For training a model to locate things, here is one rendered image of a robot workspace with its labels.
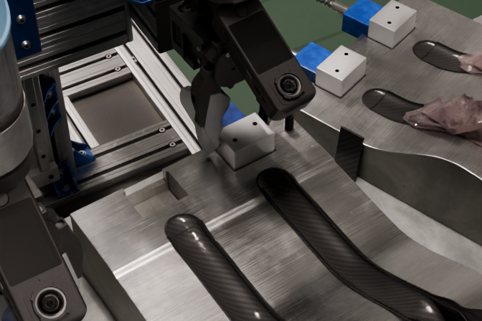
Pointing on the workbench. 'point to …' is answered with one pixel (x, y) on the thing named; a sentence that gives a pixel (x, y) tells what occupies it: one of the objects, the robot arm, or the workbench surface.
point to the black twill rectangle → (349, 152)
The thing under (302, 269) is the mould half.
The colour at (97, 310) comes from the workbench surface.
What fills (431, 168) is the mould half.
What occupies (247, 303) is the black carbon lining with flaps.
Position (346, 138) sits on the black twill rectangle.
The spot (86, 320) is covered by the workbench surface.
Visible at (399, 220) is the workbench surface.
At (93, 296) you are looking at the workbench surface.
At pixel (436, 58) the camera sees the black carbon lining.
